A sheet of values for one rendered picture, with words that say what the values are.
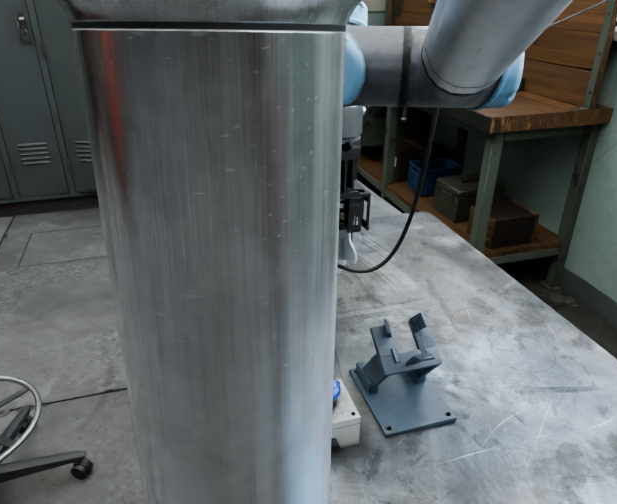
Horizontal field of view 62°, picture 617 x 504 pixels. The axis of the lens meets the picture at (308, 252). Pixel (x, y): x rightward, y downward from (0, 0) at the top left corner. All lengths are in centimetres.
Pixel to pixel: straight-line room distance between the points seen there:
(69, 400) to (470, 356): 154
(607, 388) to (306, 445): 68
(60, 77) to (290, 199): 326
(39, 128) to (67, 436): 206
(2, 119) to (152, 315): 336
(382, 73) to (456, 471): 45
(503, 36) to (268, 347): 25
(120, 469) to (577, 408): 135
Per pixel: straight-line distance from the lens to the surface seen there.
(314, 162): 16
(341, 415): 65
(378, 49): 52
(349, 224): 66
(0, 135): 355
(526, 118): 219
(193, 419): 19
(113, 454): 183
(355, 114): 64
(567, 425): 77
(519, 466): 70
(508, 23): 34
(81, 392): 208
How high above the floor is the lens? 130
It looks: 28 degrees down
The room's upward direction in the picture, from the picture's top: straight up
